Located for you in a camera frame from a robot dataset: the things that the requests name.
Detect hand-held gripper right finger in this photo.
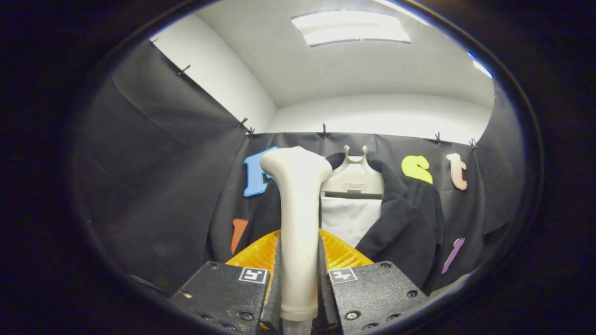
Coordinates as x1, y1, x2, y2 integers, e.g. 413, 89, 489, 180
318, 228, 429, 335

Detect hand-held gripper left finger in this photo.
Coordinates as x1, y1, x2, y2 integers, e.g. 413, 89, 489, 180
170, 229, 282, 333

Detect black suit jacket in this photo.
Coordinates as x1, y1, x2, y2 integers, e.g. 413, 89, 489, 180
251, 153, 446, 289

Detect white garment steamer head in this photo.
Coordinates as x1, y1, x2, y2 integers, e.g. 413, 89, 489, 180
260, 146, 332, 335

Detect cream steamer hanger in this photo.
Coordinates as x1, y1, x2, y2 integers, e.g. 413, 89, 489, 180
320, 145, 386, 199

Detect black backdrop cloth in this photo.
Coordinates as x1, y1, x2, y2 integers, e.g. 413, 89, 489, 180
74, 37, 527, 298

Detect small ceiling light panel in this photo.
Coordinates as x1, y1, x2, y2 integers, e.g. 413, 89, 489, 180
471, 58, 494, 80

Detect large ceiling light panel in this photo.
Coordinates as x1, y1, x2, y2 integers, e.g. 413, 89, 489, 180
291, 10, 412, 47

